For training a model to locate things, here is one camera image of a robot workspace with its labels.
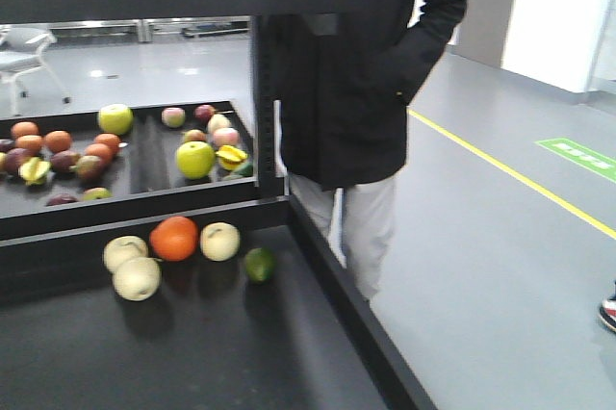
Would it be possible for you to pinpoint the orange fruit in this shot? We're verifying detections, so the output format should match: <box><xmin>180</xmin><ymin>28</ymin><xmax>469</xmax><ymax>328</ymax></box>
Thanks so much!
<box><xmin>149</xmin><ymin>216</ymin><xmax>198</xmax><ymax>262</ymax></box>

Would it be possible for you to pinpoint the black fruit display stand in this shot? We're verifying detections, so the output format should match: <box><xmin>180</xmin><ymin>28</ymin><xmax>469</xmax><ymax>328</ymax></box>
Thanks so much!
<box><xmin>1</xmin><ymin>0</ymin><xmax>432</xmax><ymax>409</ymax></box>

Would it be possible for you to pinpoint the green avocado right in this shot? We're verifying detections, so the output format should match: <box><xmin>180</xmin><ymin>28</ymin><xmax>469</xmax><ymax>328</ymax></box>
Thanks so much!
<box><xmin>244</xmin><ymin>247</ymin><xmax>276</xmax><ymax>284</ymax></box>

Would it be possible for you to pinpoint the person in black jacket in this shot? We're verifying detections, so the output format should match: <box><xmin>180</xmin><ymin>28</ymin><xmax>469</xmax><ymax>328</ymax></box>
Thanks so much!
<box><xmin>267</xmin><ymin>0</ymin><xmax>467</xmax><ymax>299</ymax></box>

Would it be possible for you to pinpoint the pale pear right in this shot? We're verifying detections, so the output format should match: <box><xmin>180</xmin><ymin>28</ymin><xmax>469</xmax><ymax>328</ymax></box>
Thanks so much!
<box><xmin>200</xmin><ymin>222</ymin><xmax>241</xmax><ymax>262</ymax></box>

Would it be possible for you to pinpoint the pale pear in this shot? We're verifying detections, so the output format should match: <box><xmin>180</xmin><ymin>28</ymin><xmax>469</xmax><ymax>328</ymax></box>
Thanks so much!
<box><xmin>102</xmin><ymin>235</ymin><xmax>149</xmax><ymax>273</ymax></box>
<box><xmin>112</xmin><ymin>257</ymin><xmax>162</xmax><ymax>301</ymax></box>
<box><xmin>200</xmin><ymin>222</ymin><xmax>241</xmax><ymax>262</ymax></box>

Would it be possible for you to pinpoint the large green apple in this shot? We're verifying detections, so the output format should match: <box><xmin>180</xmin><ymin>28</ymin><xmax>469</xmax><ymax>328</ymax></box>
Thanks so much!
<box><xmin>175</xmin><ymin>141</ymin><xmax>216</xmax><ymax>179</ymax></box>

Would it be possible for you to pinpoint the pale pear rear left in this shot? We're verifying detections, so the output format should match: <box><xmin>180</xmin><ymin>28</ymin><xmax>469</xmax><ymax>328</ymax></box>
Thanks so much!
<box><xmin>102</xmin><ymin>235</ymin><xmax>149</xmax><ymax>273</ymax></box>

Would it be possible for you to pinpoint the pale pear front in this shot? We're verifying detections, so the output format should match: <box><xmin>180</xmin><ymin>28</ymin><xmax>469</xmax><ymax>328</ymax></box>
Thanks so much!
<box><xmin>112</xmin><ymin>257</ymin><xmax>162</xmax><ymax>301</ymax></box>

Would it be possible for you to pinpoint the person in black trousers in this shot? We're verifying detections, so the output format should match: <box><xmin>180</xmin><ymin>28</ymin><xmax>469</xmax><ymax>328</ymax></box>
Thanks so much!
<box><xmin>598</xmin><ymin>294</ymin><xmax>616</xmax><ymax>333</ymax></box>

